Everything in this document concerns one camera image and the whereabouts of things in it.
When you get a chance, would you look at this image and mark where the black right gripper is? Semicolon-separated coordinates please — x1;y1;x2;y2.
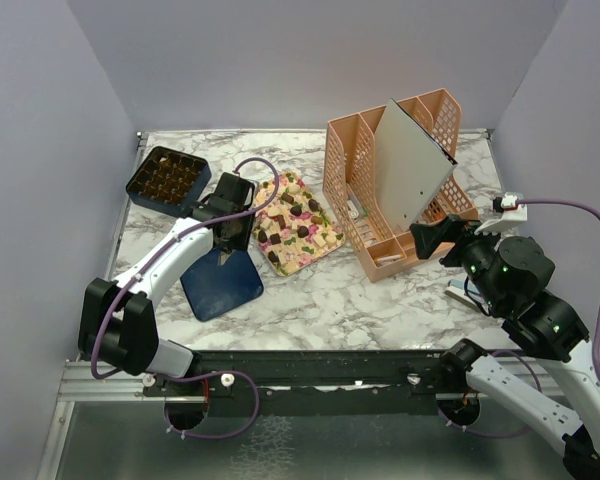
410;211;510;311

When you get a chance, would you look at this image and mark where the brown rectangular chocolate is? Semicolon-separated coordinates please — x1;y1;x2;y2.
280;193;295;205

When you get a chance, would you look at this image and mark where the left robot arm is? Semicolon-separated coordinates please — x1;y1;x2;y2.
78;204;257;395

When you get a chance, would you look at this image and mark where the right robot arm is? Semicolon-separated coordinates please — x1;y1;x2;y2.
410;215;600;479

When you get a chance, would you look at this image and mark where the white rectangular chocolate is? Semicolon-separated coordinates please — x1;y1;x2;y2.
312;235;326;248

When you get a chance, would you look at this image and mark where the blue chocolate box with insert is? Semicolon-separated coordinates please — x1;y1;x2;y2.
125;146;211;217

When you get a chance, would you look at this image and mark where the glue stick with yellow cap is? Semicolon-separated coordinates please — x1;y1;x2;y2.
374;254;404;265

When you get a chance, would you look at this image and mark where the blue box lid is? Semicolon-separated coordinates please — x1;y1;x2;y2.
180;249;264;322

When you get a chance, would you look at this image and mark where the floral serving tray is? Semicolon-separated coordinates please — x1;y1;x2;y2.
252;171;345;276

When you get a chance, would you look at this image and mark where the stapler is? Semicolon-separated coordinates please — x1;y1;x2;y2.
445;279;486;311

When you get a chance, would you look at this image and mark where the grey board in organizer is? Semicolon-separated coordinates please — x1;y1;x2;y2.
374;99;456;234

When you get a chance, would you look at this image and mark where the peach plastic desk organizer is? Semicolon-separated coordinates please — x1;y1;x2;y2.
323;88;479;282

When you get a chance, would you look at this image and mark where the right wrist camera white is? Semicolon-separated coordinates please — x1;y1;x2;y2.
475;192;528;235

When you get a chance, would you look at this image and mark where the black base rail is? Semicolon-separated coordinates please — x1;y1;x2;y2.
143;350;468;417

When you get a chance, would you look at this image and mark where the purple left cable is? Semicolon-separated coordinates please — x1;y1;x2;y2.
89;157;281;440

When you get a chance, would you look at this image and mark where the purple cable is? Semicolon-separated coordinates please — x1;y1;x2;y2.
89;157;281;440
444;197;600;440

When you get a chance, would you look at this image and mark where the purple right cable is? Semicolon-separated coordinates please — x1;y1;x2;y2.
444;197;600;440

